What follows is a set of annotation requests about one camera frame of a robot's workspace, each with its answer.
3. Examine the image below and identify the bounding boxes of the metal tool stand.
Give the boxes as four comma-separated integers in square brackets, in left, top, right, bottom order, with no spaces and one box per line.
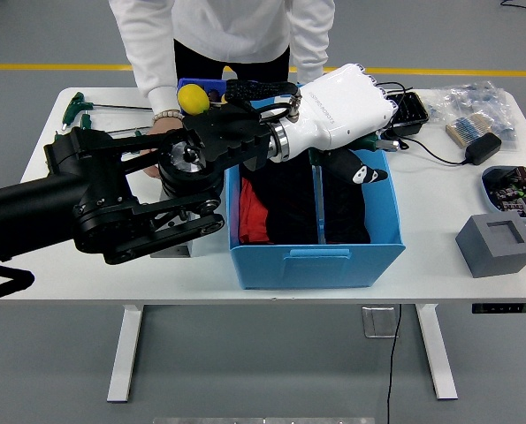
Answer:
[149,210,195,260]

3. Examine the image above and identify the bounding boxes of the yellow lemon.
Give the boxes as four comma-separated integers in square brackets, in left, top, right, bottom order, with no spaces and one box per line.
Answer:
[177,83,211,117]

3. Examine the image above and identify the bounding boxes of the pale blue dish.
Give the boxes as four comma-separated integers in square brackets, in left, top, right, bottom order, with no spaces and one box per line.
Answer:
[481,165,526,222]

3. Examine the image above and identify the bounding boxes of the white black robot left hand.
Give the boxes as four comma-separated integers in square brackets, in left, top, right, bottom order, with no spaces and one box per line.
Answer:
[284,63,397,186]

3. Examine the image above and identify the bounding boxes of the small blue plastic bin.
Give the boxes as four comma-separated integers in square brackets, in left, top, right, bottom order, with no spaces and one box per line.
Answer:
[176,78,226,96]

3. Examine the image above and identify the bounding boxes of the person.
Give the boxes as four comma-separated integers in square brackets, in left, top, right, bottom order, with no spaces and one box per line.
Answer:
[109,0,337,87]

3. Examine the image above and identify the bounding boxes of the beaded bracelet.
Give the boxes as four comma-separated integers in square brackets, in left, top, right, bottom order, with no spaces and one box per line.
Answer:
[151,109,185,125]

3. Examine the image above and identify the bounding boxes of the black plug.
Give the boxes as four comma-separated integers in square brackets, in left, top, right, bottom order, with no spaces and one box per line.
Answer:
[384,127,410,152]

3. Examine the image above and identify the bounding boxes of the clear plastic parts bags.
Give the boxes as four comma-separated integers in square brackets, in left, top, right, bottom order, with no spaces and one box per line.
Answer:
[425,80,518,154]

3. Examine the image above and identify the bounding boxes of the black hanging floor cable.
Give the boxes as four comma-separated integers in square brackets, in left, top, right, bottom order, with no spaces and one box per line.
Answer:
[385,304,403,424]

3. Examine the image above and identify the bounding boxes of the large green T-handle hex key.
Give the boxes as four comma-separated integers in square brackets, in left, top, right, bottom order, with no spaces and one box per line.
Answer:
[309,134,400,245]

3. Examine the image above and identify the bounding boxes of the black looped cable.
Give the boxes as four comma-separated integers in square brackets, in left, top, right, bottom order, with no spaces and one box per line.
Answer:
[375,81,418,149]

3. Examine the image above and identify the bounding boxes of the black plastic tray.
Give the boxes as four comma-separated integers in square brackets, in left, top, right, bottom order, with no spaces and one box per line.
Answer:
[384,91,431,139]

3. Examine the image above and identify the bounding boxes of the black cloth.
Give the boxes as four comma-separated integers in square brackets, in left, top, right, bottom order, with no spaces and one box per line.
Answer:
[238,154,372,246]

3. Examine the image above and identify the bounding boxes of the red cloth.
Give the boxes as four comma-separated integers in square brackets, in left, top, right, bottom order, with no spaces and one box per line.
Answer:
[238,176,275,246]

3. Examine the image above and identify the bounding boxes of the person's right hand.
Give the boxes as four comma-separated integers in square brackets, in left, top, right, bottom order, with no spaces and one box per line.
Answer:
[139,117,185,180]

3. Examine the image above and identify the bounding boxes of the metal floor socket box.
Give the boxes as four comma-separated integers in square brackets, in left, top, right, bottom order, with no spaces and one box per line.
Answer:
[362,306,400,339]

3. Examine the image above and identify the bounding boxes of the black background floor cable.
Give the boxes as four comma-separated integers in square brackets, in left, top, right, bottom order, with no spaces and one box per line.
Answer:
[499,0,526,23]

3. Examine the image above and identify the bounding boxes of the grey foam block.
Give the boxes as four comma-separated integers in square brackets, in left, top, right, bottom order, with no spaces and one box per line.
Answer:
[454,212,526,279]

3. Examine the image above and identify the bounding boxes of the white table leg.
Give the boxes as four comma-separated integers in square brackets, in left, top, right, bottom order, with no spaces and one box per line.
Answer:
[106,304,144,404]
[415,303,459,401]

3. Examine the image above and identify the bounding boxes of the black power adapter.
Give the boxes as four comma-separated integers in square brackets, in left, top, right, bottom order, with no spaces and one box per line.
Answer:
[464,132,503,168]

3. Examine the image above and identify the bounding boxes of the black table control panel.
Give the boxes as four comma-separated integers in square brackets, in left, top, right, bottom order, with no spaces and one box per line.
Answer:
[471,302,526,315]

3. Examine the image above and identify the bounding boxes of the taped resistor strip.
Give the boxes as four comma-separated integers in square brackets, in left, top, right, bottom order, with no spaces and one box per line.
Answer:
[445,112,493,149]

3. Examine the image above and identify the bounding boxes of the black adapter cord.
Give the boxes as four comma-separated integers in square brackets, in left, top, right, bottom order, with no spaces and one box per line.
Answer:
[401,135,471,167]

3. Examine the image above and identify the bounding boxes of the loose electronic components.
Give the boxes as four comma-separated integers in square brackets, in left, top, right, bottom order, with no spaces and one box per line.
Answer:
[483,166,526,218]

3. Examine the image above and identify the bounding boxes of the large blue storage box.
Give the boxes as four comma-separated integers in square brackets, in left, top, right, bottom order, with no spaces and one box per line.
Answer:
[225,83,408,292]

